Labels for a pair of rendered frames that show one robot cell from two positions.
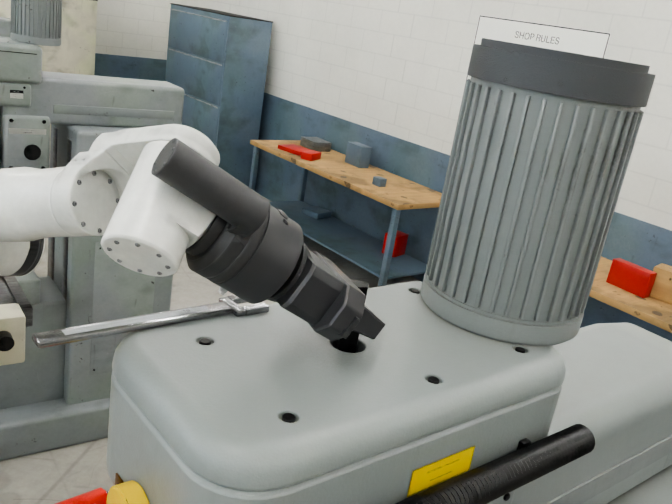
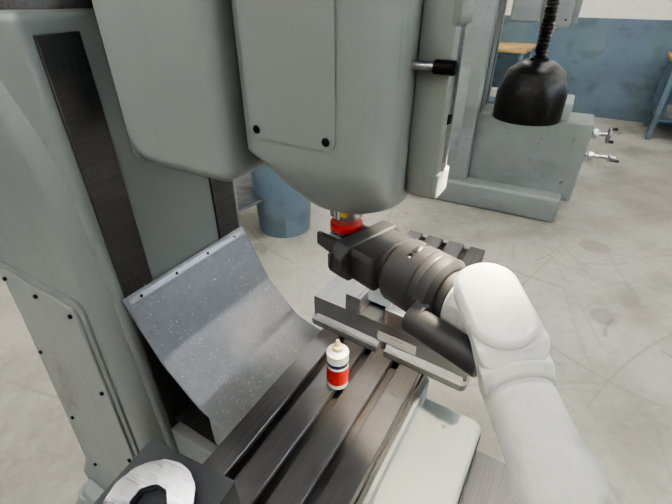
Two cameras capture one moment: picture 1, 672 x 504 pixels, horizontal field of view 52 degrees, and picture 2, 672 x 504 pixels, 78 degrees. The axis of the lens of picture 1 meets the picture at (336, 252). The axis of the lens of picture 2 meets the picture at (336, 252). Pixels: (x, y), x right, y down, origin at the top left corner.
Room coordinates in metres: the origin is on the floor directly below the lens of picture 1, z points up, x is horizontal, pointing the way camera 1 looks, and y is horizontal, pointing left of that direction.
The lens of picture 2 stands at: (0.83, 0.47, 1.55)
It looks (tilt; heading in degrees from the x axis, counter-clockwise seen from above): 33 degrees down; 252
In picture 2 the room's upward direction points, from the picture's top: straight up
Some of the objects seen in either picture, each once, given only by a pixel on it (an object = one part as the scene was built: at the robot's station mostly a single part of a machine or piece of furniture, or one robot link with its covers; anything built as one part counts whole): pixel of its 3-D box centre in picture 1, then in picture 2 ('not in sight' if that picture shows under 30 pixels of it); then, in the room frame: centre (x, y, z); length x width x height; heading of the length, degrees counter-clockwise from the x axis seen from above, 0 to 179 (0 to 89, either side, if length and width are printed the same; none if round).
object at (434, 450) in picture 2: not in sight; (343, 428); (0.66, -0.03, 0.78); 0.50 x 0.35 x 0.12; 132
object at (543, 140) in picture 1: (528, 188); not in sight; (0.82, -0.22, 2.05); 0.20 x 0.20 x 0.32
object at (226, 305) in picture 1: (159, 319); not in sight; (0.63, 0.16, 1.89); 0.24 x 0.04 x 0.01; 133
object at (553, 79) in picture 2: not in sight; (532, 88); (0.48, 0.08, 1.46); 0.07 x 0.07 x 0.06
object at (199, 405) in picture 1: (346, 406); not in sight; (0.67, -0.04, 1.81); 0.47 x 0.26 x 0.16; 132
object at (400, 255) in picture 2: not in sight; (391, 265); (0.62, 0.06, 1.24); 0.13 x 0.12 x 0.10; 23
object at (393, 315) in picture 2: not in sight; (410, 304); (0.49, -0.10, 1.01); 0.12 x 0.06 x 0.04; 39
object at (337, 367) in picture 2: not in sight; (337, 361); (0.67, -0.03, 0.98); 0.04 x 0.04 x 0.11
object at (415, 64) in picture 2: not in sight; (426, 66); (0.61, 0.07, 1.49); 0.06 x 0.01 x 0.01; 132
